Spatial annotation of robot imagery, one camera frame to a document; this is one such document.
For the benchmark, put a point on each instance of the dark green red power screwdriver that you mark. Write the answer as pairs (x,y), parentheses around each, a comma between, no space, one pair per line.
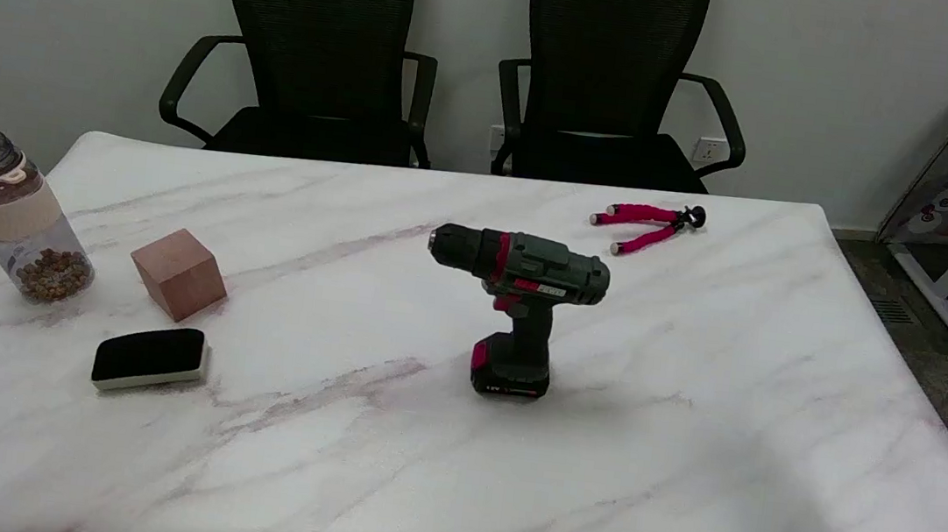
(540,268)

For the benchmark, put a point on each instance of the dark floor vent grille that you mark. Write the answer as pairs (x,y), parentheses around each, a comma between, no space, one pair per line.
(891,311)

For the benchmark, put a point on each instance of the pink flexible mini tripod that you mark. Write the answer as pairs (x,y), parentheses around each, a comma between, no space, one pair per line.
(647,214)

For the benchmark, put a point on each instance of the black mesh office chair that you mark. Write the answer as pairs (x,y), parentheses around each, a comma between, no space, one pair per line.
(323,30)
(610,60)

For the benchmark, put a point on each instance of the brown wooden cube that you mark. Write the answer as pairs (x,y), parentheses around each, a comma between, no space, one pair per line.
(178,275)

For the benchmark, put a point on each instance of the black whiteboard eraser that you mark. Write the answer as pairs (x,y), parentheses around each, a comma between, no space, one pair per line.
(148,353)

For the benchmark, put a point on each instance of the clear jar with nuts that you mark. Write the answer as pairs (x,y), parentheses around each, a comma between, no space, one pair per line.
(20,223)

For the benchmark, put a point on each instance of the white wall socket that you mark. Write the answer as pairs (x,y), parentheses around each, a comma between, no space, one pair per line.
(497,137)
(711,152)

